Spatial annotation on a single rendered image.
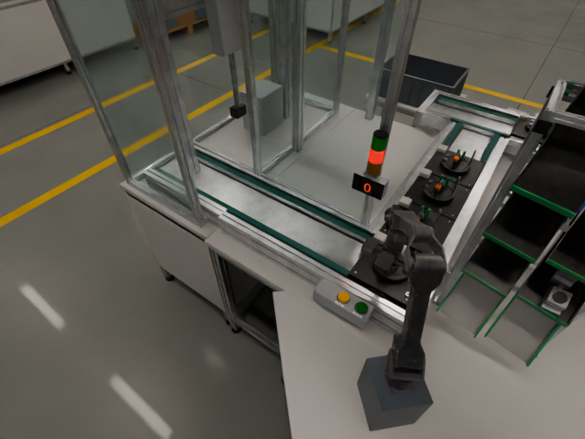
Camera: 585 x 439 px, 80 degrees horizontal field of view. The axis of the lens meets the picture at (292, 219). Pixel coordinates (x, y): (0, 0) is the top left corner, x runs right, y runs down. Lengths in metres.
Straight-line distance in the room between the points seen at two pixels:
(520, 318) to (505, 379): 0.23
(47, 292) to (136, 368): 0.90
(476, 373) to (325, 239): 0.71
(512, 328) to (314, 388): 0.64
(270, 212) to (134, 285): 1.35
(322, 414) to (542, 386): 0.72
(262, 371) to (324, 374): 0.96
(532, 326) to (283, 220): 0.96
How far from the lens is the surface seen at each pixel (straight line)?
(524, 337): 1.32
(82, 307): 2.72
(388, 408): 1.05
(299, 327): 1.33
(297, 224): 1.54
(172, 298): 2.51
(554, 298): 1.13
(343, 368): 1.28
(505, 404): 1.40
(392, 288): 1.32
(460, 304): 1.29
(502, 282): 1.17
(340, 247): 1.47
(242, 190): 1.71
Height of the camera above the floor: 2.05
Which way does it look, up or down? 46 degrees down
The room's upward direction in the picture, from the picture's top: straight up
